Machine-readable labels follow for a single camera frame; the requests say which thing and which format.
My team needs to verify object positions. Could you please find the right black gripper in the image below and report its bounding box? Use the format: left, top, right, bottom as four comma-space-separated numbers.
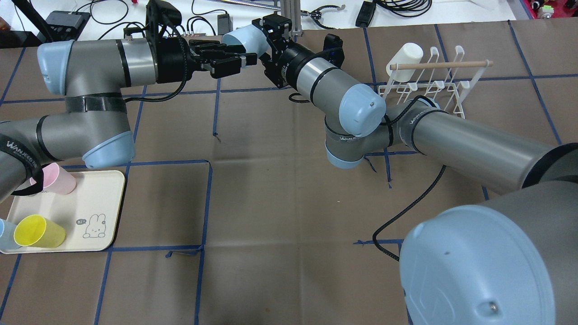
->
252, 13, 316, 88

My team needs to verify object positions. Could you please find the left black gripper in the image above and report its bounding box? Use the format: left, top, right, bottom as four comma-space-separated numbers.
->
154, 38, 258, 84

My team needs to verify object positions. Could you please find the light blue cup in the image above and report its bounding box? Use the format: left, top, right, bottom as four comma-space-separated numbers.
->
222, 25, 271, 57

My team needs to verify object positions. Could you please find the white plastic cup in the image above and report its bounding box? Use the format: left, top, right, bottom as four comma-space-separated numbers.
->
386, 42, 424, 83

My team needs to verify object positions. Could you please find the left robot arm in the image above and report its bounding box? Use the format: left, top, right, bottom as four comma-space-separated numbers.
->
1, 37, 257, 200

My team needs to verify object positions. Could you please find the pink plastic cup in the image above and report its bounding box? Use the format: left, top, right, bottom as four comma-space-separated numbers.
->
38, 162, 77, 195

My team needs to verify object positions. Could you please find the yellow plastic cup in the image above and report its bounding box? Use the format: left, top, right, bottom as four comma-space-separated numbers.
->
13, 214, 66, 248

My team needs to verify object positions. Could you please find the light blue cup far corner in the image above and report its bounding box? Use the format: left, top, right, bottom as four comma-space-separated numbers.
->
0, 218, 21, 251

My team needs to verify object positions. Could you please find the black power adapter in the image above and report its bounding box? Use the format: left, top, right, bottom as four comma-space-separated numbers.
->
355, 0, 377, 28
217, 13, 233, 35

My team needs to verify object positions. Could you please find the cream plastic tray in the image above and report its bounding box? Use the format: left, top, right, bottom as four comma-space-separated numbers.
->
1, 170, 126, 254

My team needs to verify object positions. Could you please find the aluminium frame post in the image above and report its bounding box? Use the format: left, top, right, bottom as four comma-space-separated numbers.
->
279, 0, 302, 37

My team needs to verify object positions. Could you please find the white wire cup rack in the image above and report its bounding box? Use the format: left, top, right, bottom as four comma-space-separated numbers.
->
378, 45, 494, 119

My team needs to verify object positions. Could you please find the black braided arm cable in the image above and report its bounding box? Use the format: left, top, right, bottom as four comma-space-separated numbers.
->
373, 165, 448, 262

